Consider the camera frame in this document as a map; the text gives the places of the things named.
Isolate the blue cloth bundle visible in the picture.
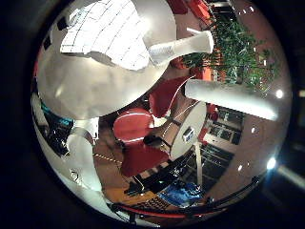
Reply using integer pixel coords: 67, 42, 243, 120
157, 181, 205, 208

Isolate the white checked cloth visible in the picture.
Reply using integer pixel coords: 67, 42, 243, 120
59, 0, 152, 72

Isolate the small round white table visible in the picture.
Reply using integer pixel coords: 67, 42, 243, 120
170, 100, 208, 161

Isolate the green leafy plant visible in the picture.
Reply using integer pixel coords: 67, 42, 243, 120
182, 13, 282, 94

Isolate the dark glass cabinet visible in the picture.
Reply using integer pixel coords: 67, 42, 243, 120
182, 106, 246, 192

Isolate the small white blue box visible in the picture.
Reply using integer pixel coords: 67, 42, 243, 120
182, 126, 196, 143

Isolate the red chair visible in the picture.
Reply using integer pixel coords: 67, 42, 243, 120
149, 75, 193, 119
120, 141, 170, 178
112, 107, 155, 145

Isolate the orange red seat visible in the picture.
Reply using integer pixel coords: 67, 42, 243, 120
187, 0, 212, 21

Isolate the wooden panel with black grille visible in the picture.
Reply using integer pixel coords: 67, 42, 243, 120
104, 185, 174, 213

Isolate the small black block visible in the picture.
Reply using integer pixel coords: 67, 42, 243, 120
42, 33, 52, 51
56, 16, 70, 31

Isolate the thin white post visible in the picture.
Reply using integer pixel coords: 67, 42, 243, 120
193, 141, 205, 188

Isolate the red and black cable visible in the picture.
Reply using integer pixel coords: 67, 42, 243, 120
109, 171, 266, 221

